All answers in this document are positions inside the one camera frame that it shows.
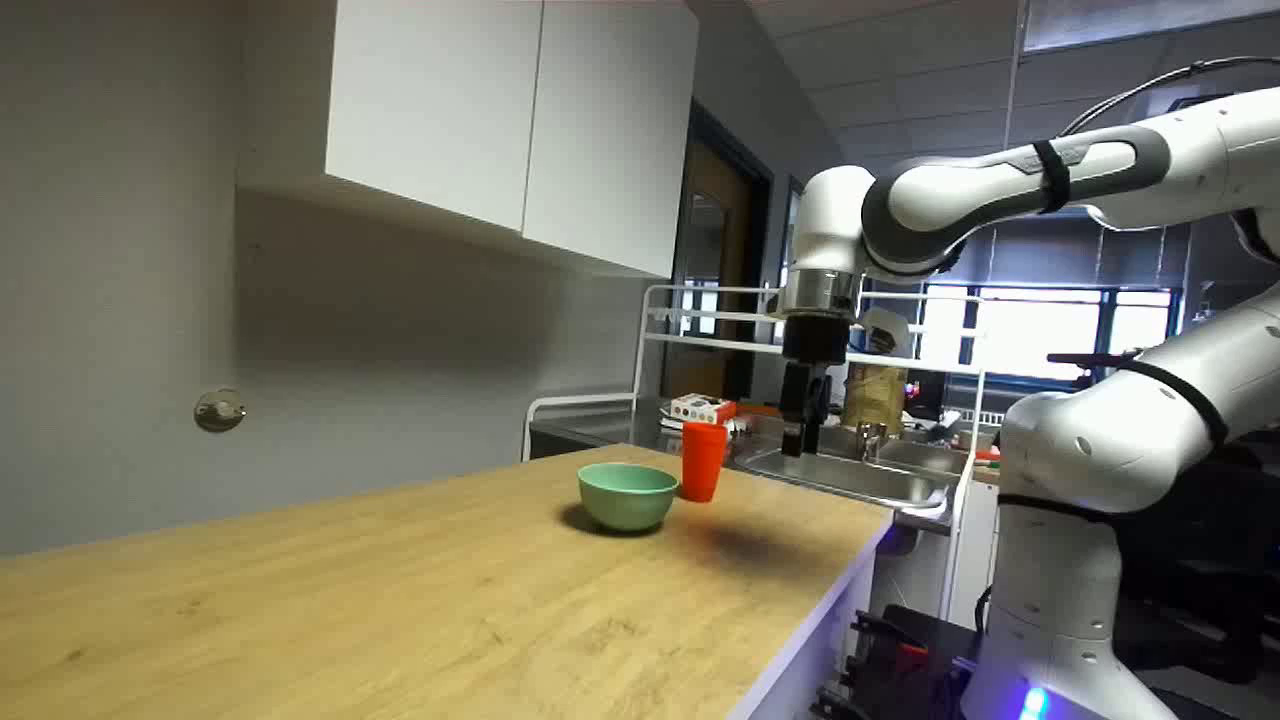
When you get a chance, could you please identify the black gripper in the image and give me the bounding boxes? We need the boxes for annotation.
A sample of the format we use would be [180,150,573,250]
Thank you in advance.
[777,306,854,462]

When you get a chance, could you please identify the orange plastic cup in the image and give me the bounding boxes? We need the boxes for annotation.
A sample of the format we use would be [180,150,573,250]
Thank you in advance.
[677,422,733,510]

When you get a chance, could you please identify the green bowl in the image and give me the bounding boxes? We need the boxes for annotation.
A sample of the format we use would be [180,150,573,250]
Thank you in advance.
[573,462,682,542]

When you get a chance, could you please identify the brown paper bag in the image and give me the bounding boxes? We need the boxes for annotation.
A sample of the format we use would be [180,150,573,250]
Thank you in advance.
[839,362,913,440]

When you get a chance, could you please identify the stainless steel sink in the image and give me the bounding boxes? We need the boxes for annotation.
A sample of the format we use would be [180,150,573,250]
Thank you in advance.
[733,443,960,522]

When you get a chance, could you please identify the red and white box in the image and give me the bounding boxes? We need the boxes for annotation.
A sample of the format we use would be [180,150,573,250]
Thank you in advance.
[662,389,742,433]

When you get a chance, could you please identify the dark wooden door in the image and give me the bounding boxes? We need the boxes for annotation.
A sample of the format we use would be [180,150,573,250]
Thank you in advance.
[654,100,777,405]

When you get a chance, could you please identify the window with blinds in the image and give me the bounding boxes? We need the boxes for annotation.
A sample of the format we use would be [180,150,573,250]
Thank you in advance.
[917,215,1191,393]

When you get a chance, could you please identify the black equipment with red parts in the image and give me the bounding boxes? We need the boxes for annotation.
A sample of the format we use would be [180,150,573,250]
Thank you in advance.
[811,600,986,720]

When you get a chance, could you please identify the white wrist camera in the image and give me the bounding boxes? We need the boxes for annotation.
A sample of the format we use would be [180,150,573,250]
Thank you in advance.
[850,306,918,362]

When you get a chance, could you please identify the white wire rack shelf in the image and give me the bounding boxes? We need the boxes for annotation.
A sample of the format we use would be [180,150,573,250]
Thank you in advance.
[517,276,993,634]

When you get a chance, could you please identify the white wall cabinet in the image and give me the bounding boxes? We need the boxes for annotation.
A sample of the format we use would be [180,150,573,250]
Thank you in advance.
[236,0,705,283]

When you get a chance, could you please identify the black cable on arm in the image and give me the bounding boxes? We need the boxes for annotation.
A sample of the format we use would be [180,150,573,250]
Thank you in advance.
[1051,52,1280,136]

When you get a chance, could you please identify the round wall knob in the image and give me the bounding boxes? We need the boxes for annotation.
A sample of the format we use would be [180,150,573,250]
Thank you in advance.
[193,386,250,437]

